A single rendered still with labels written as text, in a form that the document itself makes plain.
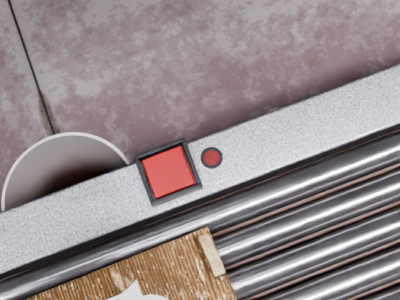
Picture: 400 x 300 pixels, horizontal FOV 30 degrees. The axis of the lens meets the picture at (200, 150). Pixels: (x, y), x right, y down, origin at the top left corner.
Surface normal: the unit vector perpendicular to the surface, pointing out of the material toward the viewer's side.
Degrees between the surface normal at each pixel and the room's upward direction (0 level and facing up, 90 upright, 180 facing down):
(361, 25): 0
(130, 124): 0
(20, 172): 87
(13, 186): 87
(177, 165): 0
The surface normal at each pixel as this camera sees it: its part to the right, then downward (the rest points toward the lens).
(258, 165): -0.04, -0.25
